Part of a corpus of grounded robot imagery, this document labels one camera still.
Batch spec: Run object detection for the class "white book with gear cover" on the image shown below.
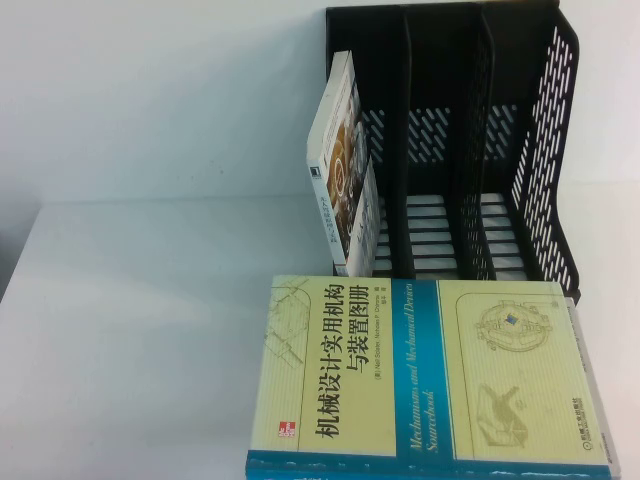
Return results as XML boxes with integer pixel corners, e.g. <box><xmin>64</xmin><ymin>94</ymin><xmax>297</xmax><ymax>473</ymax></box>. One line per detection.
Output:
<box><xmin>305</xmin><ymin>49</ymin><xmax>381</xmax><ymax>279</ymax></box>

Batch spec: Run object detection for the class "black plastic book stand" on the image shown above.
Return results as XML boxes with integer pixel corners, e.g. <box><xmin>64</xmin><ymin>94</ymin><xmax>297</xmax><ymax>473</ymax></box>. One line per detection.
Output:
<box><xmin>324</xmin><ymin>0</ymin><xmax>582</xmax><ymax>304</ymax></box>

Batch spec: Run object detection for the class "yellow and blue mechanisms book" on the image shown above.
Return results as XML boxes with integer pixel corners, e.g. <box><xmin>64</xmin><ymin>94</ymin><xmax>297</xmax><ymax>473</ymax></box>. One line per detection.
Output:
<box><xmin>244</xmin><ymin>272</ymin><xmax>619</xmax><ymax>480</ymax></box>

